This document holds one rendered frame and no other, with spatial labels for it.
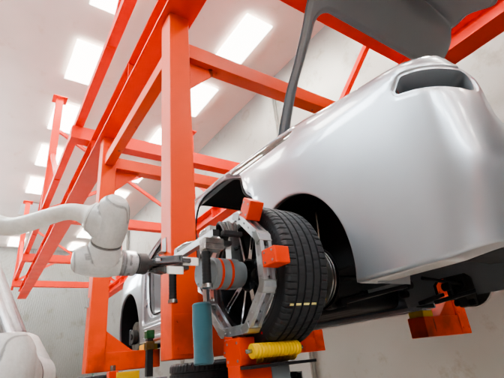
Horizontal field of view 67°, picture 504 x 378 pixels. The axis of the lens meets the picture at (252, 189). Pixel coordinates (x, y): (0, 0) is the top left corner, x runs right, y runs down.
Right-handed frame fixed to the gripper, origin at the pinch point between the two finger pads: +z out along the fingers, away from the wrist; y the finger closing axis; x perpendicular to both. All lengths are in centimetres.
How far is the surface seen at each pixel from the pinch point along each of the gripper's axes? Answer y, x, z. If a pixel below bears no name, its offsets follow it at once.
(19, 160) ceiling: -1025, 570, -48
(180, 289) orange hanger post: -62, 4, 24
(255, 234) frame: 7.5, 13.2, 28.2
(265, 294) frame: 4.2, -11.2, 32.7
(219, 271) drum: -10.1, 1.3, 19.6
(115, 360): -255, -22, 44
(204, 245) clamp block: 2.0, 8.2, 6.5
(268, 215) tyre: 7.0, 23.1, 37.2
